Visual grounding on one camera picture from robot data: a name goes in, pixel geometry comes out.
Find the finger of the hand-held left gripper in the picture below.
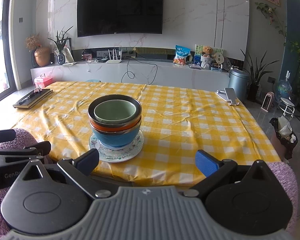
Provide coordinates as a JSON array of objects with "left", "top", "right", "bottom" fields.
[
  {"left": 0, "top": 141, "right": 52, "bottom": 167},
  {"left": 0, "top": 129, "right": 16, "bottom": 143}
]

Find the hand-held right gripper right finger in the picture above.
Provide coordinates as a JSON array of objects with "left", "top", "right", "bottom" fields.
[{"left": 181, "top": 149, "right": 282, "bottom": 198}]

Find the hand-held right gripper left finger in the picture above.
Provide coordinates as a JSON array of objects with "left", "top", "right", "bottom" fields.
[{"left": 22, "top": 149, "right": 113, "bottom": 200}]

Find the white patterned plate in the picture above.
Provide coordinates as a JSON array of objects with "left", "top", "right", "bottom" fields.
[{"left": 89, "top": 129, "right": 145, "bottom": 160}]

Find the blue steel bowl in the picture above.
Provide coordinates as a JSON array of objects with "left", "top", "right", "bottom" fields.
[{"left": 91, "top": 120, "right": 142, "bottom": 147}]

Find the orange steel bowl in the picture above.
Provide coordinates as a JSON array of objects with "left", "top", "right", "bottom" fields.
[{"left": 88, "top": 94, "right": 142, "bottom": 133}]

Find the green ceramic bowl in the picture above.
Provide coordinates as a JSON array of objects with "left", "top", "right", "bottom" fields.
[{"left": 94, "top": 99, "right": 137, "bottom": 125}]

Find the black pen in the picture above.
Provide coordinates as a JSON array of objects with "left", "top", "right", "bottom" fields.
[{"left": 18, "top": 92, "right": 43, "bottom": 105}]

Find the black notebook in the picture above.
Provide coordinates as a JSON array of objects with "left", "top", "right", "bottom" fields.
[{"left": 13, "top": 88, "right": 53, "bottom": 110}]

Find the pink storage box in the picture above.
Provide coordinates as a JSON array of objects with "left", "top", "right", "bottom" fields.
[{"left": 34, "top": 74, "right": 53, "bottom": 85}]

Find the white phone stand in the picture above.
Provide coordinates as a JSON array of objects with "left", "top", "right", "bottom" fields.
[{"left": 215, "top": 87, "right": 240, "bottom": 106}]

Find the purple fuzzy rug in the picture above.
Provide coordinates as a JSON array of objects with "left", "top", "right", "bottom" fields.
[{"left": 0, "top": 127, "right": 299, "bottom": 240}]

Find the pink bin with black bag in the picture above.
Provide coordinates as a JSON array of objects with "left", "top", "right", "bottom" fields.
[{"left": 269, "top": 116, "right": 298, "bottom": 160}]

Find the grey pedal trash bin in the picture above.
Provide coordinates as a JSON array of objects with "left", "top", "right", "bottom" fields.
[{"left": 228, "top": 69, "right": 250, "bottom": 102}]

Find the pink space heater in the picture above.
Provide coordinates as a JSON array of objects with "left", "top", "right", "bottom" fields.
[{"left": 261, "top": 92, "right": 274, "bottom": 112}]

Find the bronze vase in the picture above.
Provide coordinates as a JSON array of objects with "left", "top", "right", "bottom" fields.
[{"left": 34, "top": 46, "right": 51, "bottom": 67}]

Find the white marble television cabinet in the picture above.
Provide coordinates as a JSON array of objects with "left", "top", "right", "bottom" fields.
[{"left": 30, "top": 61, "right": 230, "bottom": 90}]

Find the dried flower bouquet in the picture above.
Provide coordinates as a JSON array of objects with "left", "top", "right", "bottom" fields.
[{"left": 25, "top": 33, "right": 40, "bottom": 67}]

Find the potted snake plant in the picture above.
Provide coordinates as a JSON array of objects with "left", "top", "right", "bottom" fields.
[{"left": 240, "top": 49, "right": 279, "bottom": 102}]

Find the white round stool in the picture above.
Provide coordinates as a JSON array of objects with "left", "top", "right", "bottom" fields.
[{"left": 280, "top": 98, "right": 295, "bottom": 117}]

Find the white router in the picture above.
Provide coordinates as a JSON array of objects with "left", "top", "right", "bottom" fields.
[{"left": 106, "top": 49, "right": 122, "bottom": 63}]

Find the round paper fan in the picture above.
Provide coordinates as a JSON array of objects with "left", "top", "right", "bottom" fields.
[{"left": 213, "top": 54, "right": 225, "bottom": 67}]

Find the white paper bag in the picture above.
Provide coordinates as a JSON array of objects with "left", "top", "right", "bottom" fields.
[{"left": 52, "top": 38, "right": 75, "bottom": 63}]

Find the blue water jug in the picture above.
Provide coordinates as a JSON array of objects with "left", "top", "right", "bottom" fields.
[{"left": 276, "top": 70, "right": 293, "bottom": 103}]

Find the green plant in glass vase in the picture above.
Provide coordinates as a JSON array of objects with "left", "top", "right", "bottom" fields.
[{"left": 48, "top": 26, "right": 74, "bottom": 65}]

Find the blue snack bag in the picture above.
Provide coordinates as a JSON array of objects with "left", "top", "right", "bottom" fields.
[{"left": 173, "top": 45, "right": 191, "bottom": 65}]

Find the green picture board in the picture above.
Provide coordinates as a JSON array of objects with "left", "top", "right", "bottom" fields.
[{"left": 194, "top": 44, "right": 224, "bottom": 64}]

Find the black television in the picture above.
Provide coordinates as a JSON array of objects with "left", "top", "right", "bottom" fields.
[{"left": 77, "top": 0, "right": 164, "bottom": 38}]

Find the hanging vine plant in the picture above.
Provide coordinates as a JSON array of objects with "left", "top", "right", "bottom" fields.
[{"left": 255, "top": 2, "right": 288, "bottom": 39}]

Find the black cable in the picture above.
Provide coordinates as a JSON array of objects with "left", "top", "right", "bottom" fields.
[{"left": 122, "top": 57, "right": 158, "bottom": 85}]

